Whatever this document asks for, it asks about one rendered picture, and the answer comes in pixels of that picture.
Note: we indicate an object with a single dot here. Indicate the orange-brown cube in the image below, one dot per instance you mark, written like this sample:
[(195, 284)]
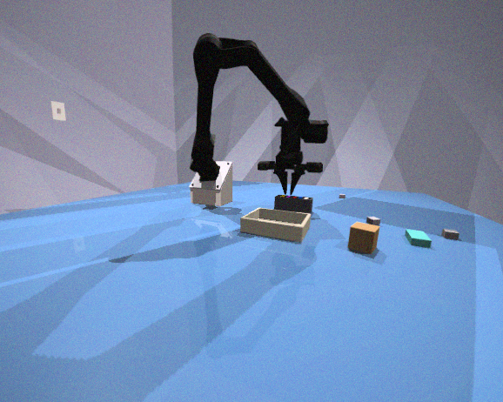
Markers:
[(363, 237)]

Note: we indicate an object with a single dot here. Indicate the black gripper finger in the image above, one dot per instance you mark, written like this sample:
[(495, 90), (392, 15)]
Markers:
[(295, 179), (283, 179)]

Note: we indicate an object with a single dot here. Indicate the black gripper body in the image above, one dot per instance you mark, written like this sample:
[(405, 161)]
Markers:
[(299, 168)]

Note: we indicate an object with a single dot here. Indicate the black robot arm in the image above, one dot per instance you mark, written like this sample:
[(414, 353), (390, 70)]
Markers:
[(212, 53)]

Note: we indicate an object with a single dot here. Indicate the teal flat block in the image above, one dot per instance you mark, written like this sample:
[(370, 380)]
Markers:
[(418, 238)]

